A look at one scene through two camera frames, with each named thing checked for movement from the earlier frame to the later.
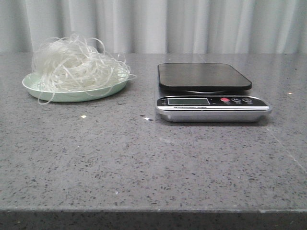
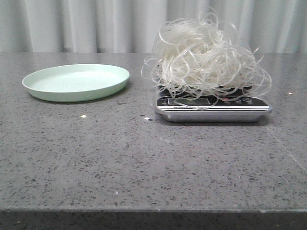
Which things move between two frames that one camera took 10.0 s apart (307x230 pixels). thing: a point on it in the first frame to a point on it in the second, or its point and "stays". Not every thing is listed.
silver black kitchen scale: (207, 92) stays
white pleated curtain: (159, 26) stays
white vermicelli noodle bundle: (72, 64) to (202, 59)
